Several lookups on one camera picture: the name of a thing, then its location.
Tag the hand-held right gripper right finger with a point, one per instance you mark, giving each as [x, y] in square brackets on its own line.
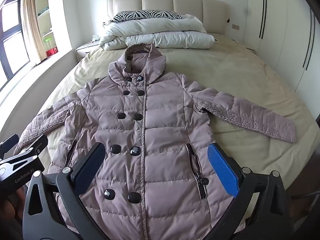
[222, 170]

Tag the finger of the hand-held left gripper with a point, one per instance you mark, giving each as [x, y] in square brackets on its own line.
[36, 145]
[7, 143]

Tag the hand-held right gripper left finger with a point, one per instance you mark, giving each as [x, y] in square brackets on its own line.
[91, 165]

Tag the mauve quilted down jacket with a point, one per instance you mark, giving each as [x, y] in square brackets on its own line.
[162, 130]

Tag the red box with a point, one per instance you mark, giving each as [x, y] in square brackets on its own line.
[52, 52]

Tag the dark framed window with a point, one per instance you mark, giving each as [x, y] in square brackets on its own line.
[12, 42]

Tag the green stool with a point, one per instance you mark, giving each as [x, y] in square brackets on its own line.
[48, 40]

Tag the white nightstand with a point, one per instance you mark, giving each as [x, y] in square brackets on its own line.
[83, 50]

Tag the beige curtain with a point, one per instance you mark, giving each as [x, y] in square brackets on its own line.
[32, 25]

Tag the white duvet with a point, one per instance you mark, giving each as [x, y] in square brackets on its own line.
[162, 31]

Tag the white wardrobe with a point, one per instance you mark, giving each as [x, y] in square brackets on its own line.
[282, 30]

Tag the zebra print pillow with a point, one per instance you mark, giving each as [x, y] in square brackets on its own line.
[150, 13]

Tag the cream padded headboard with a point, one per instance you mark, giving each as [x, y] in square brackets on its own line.
[157, 2]

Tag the white wall shelf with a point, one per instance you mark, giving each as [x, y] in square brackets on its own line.
[46, 10]

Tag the wall socket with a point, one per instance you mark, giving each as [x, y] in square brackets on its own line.
[235, 26]

